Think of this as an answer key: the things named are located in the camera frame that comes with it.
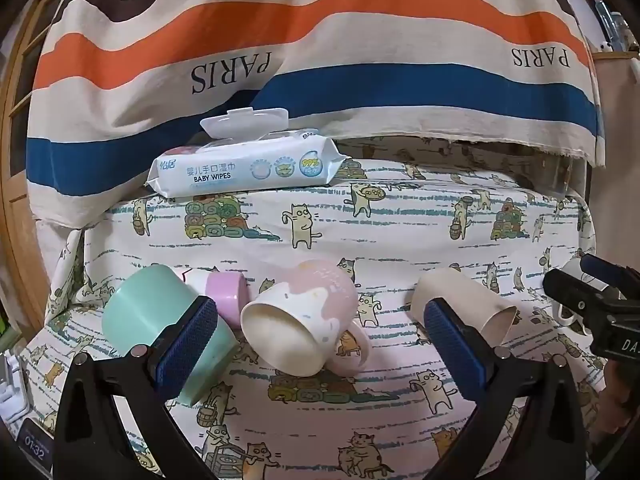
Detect cat printed bedsheet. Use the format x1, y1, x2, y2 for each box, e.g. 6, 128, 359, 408
25, 135, 601, 480

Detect white cup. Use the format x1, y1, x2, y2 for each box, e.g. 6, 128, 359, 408
556, 259, 593, 337

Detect white plastic object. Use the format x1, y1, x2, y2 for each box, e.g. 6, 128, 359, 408
0, 350, 33, 423

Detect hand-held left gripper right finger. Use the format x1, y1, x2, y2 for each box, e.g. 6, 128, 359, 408
422, 297, 588, 480

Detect black phone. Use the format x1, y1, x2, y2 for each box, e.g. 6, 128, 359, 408
15, 417, 54, 477

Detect pink speckled mug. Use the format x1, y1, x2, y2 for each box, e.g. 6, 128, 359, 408
240, 258, 372, 377

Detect small pink cup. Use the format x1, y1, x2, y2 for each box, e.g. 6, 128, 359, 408
205, 271, 249, 329

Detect striped canvas cloth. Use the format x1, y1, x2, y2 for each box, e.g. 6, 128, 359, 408
25, 0, 607, 231

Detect baby wipes pack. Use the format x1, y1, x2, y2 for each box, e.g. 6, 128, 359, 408
145, 107, 358, 197

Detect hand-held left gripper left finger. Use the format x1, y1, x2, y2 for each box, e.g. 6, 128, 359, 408
52, 295, 220, 480

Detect beige cup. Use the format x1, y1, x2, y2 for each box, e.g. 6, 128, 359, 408
410, 267, 519, 347

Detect mint green cup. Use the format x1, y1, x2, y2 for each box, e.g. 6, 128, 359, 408
101, 265, 240, 407

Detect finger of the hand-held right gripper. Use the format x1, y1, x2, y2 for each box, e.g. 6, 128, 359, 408
543, 269, 623, 323
580, 254, 640, 288

